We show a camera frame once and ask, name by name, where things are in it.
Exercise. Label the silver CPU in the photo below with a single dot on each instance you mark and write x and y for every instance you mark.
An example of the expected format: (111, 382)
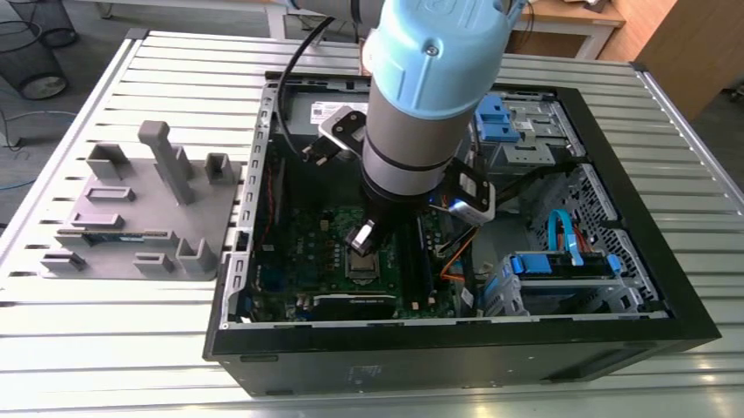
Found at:
(364, 264)

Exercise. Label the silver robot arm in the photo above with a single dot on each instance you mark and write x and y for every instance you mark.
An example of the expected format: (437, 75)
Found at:
(419, 87)

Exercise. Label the black RAM slot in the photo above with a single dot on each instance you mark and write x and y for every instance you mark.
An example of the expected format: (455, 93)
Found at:
(431, 261)
(423, 261)
(415, 265)
(407, 270)

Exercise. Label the grey power supply unit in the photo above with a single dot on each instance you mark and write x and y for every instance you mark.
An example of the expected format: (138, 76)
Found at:
(308, 174)

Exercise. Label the green motherboard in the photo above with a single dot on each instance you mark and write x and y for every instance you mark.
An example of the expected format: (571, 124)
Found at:
(325, 278)

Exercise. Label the black graphics card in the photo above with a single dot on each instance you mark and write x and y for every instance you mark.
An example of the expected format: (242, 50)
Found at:
(354, 307)

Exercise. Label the pale blue empty carrier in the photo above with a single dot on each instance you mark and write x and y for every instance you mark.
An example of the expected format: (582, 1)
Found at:
(493, 291)

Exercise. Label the hard disk in blue carrier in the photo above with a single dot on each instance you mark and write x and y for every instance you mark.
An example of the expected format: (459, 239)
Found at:
(529, 264)

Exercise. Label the blue disk carrier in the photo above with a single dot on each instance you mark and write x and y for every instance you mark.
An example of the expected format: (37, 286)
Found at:
(496, 111)
(500, 132)

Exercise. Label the grey metal disk bay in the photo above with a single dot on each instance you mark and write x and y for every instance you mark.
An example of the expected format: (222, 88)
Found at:
(540, 152)

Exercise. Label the black open PC case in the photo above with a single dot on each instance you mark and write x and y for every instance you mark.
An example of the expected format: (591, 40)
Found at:
(407, 361)

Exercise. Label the silver perforated disk bay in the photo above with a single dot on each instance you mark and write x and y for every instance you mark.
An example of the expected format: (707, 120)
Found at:
(582, 283)

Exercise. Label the grey parts rack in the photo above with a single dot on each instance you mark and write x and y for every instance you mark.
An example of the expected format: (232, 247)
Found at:
(157, 217)

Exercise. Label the blue RAM stick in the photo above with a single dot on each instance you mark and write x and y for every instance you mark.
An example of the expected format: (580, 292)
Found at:
(114, 238)

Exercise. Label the wooden desk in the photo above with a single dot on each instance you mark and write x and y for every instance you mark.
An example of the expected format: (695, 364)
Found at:
(582, 15)

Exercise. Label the wooden cabinet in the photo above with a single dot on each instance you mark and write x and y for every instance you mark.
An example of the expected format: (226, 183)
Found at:
(692, 52)

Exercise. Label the black mesh wastebasket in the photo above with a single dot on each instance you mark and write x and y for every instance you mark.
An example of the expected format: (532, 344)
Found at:
(30, 61)
(58, 26)

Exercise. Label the black silver-rimmed wrist camera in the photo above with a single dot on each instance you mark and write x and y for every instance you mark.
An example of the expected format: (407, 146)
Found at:
(344, 126)

